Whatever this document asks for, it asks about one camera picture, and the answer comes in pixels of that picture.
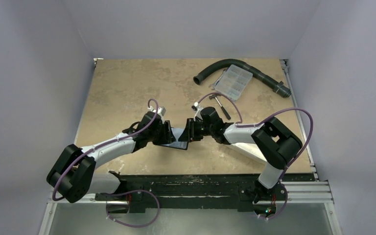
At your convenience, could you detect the clear plastic compartment box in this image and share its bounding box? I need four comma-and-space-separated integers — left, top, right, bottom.
215, 65, 253, 102

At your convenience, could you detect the aluminium frame rail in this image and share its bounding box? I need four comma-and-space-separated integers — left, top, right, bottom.
40, 174, 342, 235

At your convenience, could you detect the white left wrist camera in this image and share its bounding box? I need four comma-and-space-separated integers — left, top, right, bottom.
155, 107, 166, 118

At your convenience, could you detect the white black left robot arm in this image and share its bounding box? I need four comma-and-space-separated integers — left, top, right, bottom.
46, 111, 176, 203

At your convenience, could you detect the grey corrugated drain hose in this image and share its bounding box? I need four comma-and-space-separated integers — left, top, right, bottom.
193, 58, 292, 98

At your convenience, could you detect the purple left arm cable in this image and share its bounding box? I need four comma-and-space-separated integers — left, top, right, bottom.
52, 98, 160, 228

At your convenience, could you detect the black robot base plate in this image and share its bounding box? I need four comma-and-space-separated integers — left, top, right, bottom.
87, 171, 290, 215

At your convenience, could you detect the silver open-end wrench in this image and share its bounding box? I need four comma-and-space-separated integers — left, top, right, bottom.
209, 71, 225, 90

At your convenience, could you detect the black leather card holder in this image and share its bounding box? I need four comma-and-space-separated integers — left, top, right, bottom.
161, 141, 188, 150

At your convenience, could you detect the small black-handled hammer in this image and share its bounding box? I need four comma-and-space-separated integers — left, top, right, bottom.
209, 94, 231, 120

